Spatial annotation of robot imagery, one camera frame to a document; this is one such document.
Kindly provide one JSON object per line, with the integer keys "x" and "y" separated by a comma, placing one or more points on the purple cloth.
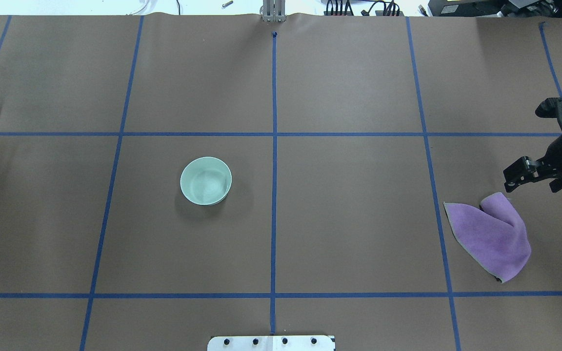
{"x": 493, "y": 234}

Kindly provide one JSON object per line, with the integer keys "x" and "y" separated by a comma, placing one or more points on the mint green bowl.
{"x": 206, "y": 181}

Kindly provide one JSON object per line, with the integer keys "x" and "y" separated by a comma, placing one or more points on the black cable connectors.
{"x": 367, "y": 8}

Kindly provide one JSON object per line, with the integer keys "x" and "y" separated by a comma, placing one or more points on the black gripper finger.
{"x": 522, "y": 171}

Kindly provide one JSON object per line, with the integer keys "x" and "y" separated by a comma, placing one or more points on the black monitor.
{"x": 499, "y": 8}

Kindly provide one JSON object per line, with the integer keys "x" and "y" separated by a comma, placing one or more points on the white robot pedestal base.
{"x": 273, "y": 343}

